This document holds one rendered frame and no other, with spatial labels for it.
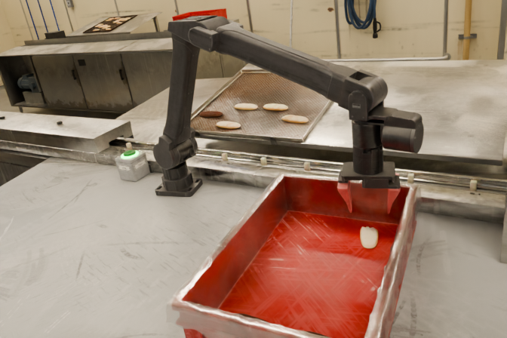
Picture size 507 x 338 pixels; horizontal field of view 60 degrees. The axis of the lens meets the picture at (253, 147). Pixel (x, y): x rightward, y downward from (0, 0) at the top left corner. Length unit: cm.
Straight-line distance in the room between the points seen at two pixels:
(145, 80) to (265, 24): 174
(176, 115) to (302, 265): 50
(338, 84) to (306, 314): 42
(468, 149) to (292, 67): 57
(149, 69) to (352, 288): 372
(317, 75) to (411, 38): 406
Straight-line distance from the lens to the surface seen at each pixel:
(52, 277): 111
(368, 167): 87
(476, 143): 127
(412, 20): 486
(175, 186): 127
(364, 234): 99
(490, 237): 104
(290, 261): 94
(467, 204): 106
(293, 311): 83
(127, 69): 457
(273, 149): 147
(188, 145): 123
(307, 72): 86
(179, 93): 111
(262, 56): 91
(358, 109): 81
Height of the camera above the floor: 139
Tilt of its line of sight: 22 degrees down
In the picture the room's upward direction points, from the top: 8 degrees counter-clockwise
